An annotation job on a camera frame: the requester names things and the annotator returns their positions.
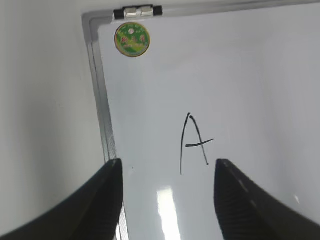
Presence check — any round green sticker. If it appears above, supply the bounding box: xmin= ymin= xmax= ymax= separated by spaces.
xmin=114 ymin=22 xmax=151 ymax=58

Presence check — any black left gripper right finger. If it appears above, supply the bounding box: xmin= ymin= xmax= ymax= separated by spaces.
xmin=213 ymin=159 xmax=320 ymax=240

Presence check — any metal whiteboard hanging clip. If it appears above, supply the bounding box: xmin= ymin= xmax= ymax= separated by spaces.
xmin=113 ymin=4 xmax=163 ymax=20

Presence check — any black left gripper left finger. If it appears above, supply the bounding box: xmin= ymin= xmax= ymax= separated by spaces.
xmin=1 ymin=159 xmax=123 ymax=240

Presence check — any white framed whiteboard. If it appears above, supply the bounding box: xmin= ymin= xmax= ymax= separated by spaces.
xmin=82 ymin=0 xmax=320 ymax=240

